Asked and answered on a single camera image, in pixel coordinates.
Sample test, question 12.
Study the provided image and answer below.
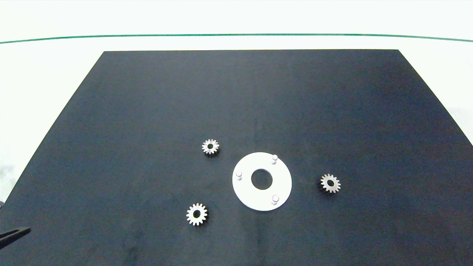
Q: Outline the small steel planetary gear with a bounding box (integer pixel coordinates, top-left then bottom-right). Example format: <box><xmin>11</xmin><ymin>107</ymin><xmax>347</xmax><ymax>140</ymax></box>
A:
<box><xmin>320</xmin><ymin>174</ymin><xmax>341</xmax><ymax>194</ymax></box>
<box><xmin>202</xmin><ymin>139</ymin><xmax>220</xmax><ymax>156</ymax></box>
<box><xmin>186</xmin><ymin>203</ymin><xmax>208</xmax><ymax>226</ymax></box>

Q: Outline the dark table mat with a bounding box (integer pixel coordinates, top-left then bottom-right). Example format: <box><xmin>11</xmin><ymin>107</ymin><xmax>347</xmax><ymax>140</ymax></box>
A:
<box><xmin>0</xmin><ymin>49</ymin><xmax>473</xmax><ymax>266</ymax></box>

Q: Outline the round white pin plate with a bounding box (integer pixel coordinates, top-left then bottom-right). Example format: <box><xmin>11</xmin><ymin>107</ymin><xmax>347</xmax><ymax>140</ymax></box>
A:
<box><xmin>232</xmin><ymin>152</ymin><xmax>292</xmax><ymax>212</ymax></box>

